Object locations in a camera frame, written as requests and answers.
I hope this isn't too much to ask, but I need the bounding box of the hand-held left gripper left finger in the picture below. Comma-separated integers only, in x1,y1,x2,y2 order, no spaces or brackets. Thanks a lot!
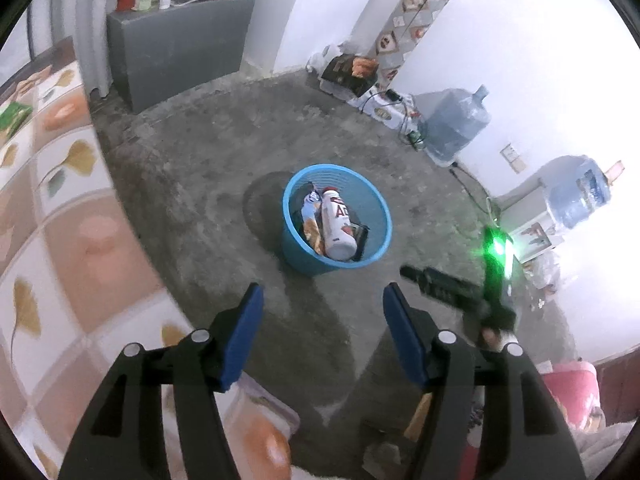
57,282,265,480

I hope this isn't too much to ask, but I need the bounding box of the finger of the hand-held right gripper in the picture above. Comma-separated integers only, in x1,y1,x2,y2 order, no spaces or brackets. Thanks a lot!
400,265,483,311

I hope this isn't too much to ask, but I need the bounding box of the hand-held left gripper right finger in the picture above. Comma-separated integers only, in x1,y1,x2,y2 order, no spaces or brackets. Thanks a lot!
382,282,587,480

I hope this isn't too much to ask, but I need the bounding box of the blue plastic basket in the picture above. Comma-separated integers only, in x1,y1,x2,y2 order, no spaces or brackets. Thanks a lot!
281,164,393,277

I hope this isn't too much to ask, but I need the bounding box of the person's right hand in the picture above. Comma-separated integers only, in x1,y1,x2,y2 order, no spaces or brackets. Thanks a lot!
480,329,520,355

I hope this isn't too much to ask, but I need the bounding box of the white water dispenser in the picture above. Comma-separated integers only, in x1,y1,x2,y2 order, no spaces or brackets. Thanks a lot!
492,180,566,261

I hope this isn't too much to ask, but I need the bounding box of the white drink bottle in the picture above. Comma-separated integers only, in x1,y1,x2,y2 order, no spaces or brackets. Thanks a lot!
320,187,358,261

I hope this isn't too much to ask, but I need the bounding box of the orange snack wrapper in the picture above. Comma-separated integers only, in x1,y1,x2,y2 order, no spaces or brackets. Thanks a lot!
301,217,327,256

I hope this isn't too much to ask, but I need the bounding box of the blue water jug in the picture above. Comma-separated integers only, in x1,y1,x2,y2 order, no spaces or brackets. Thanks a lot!
545,155,612,231
425,85,492,161

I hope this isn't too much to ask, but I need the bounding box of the white blue wrapper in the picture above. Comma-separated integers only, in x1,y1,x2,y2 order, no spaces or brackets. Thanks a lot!
302,182,323,221

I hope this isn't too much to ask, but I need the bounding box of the white carton box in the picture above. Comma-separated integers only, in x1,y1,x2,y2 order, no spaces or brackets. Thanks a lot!
320,80,416,128

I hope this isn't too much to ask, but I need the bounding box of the black printed box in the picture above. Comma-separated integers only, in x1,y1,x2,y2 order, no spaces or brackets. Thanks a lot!
320,54,381,96

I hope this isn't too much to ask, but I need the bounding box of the tall patterned box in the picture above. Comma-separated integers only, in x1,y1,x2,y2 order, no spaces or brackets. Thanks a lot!
367,0,453,96

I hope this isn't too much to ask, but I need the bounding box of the grey cabinet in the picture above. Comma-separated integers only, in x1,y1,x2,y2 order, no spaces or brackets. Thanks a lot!
106,0,256,113

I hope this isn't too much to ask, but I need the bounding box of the green pea snack packet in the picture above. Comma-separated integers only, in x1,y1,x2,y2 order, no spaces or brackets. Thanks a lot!
0,101,35,143

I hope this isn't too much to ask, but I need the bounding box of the grey white curtain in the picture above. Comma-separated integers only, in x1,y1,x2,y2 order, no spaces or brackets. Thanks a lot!
27,0,113,101

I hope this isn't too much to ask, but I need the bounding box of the black power cable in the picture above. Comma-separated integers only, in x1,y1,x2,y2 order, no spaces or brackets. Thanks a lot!
447,160,501,223

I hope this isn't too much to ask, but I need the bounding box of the wall socket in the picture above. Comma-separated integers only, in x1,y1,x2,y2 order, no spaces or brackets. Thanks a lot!
500,142,528,173

